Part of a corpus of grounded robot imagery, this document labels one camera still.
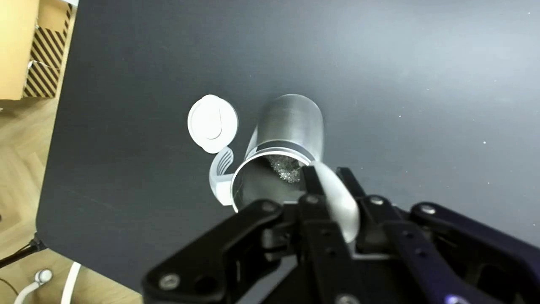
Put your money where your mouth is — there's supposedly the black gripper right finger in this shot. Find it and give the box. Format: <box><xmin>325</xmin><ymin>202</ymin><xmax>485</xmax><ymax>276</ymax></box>
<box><xmin>337</xmin><ymin>168</ymin><xmax>540</xmax><ymax>304</ymax></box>

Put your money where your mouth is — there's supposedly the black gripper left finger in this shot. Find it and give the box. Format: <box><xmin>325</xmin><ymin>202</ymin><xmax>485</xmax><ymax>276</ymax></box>
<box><xmin>141</xmin><ymin>168</ymin><xmax>357</xmax><ymax>304</ymax></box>

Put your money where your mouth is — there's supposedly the white handled bottle brush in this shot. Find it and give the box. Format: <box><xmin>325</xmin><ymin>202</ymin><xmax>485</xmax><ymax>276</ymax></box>
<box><xmin>268</xmin><ymin>156</ymin><xmax>359</xmax><ymax>244</ymax></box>

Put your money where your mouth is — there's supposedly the steel flask with white handle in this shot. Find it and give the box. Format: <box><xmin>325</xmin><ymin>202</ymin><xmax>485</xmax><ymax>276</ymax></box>
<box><xmin>207</xmin><ymin>94</ymin><xmax>323</xmax><ymax>212</ymax></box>

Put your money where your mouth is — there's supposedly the white round flask lid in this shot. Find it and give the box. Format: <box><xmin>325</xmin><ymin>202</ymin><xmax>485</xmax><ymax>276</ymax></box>
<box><xmin>185</xmin><ymin>95</ymin><xmax>237</xmax><ymax>154</ymax></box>

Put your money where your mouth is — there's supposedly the cardboard box with striped edge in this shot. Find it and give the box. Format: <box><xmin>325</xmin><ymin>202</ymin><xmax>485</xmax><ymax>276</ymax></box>
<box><xmin>0</xmin><ymin>0</ymin><xmax>79</xmax><ymax>102</ymax></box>

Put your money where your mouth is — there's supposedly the white cable on floor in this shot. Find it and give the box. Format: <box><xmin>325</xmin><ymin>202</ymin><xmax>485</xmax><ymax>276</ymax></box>
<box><xmin>13</xmin><ymin>261</ymin><xmax>82</xmax><ymax>304</ymax></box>

